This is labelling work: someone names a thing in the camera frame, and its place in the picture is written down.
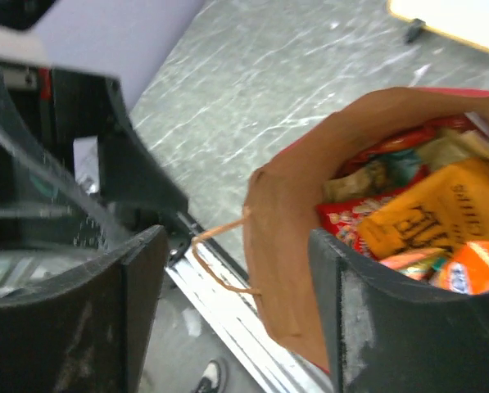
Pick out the black white shoe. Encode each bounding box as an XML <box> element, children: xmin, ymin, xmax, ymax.
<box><xmin>191</xmin><ymin>358</ymin><xmax>229</xmax><ymax>393</ymax></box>

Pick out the red snack pack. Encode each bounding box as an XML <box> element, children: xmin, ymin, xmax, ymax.
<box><xmin>315</xmin><ymin>192</ymin><xmax>398</xmax><ymax>258</ymax></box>

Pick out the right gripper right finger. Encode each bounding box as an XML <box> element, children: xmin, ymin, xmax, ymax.
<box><xmin>308</xmin><ymin>229</ymin><xmax>489</xmax><ymax>392</ymax></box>

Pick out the orange kettle chips bag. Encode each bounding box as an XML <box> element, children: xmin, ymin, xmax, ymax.
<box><xmin>357</xmin><ymin>158</ymin><xmax>489</xmax><ymax>259</ymax></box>

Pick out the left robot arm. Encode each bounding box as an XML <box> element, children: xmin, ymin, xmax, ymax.
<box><xmin>0</xmin><ymin>1</ymin><xmax>202</xmax><ymax>254</ymax></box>

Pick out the orange snack pack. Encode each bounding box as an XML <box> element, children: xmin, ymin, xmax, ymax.
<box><xmin>431</xmin><ymin>241</ymin><xmax>489</xmax><ymax>295</ymax></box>

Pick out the aluminium rail frame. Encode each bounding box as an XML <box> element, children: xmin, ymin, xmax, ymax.
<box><xmin>166</xmin><ymin>236</ymin><xmax>333</xmax><ymax>392</ymax></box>

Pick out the small whiteboard with stand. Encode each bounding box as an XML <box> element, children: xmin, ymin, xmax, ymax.
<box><xmin>387</xmin><ymin>0</ymin><xmax>489</xmax><ymax>53</ymax></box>

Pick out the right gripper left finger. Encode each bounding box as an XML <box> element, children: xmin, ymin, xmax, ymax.
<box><xmin>0</xmin><ymin>226</ymin><xmax>168</xmax><ymax>392</ymax></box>

